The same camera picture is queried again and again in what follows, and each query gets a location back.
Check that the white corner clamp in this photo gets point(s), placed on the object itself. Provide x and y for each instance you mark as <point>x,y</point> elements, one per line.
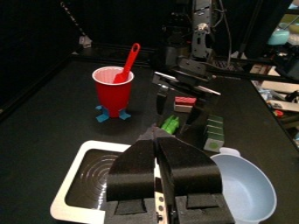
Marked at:
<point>85,41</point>

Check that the small red round object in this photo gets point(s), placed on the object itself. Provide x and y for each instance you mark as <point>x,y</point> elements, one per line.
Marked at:
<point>278,113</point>

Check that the teal bottle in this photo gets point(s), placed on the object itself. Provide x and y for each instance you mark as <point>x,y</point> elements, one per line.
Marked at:
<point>278,37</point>

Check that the red plastic spatula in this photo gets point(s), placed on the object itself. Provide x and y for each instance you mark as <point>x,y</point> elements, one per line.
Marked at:
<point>127,65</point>

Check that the red plastic cup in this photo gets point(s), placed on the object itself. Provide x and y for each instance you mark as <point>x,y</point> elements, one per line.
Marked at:
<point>112,93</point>

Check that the green striped box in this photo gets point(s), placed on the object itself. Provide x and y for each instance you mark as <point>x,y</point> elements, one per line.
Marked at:
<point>214,133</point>

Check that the white square plate black centre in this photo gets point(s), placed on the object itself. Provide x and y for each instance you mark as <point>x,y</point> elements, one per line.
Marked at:
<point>83,180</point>

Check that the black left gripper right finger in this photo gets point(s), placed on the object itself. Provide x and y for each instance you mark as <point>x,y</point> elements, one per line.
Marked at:
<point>191,172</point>

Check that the salmon sushi toy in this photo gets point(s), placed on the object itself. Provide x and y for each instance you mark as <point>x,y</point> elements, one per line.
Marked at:
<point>184,103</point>

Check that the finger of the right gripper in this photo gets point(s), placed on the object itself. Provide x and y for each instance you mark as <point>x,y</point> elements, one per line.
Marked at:
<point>194,116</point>
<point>160,102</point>

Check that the light blue bowl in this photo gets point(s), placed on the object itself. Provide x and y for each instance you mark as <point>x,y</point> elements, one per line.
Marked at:
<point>244,189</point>

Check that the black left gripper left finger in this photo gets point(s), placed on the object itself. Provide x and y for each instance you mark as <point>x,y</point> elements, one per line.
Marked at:
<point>130,172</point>

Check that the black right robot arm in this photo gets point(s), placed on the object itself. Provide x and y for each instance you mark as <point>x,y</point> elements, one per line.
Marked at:
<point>202,32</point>

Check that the blue cup holder base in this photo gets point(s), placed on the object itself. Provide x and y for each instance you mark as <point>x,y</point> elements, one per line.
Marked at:
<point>103,116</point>

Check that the white flat box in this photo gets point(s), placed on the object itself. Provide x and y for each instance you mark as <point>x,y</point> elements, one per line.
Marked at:
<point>284,105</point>

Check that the green toy vegetable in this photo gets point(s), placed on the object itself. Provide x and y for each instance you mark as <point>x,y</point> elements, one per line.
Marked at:
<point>170,124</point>

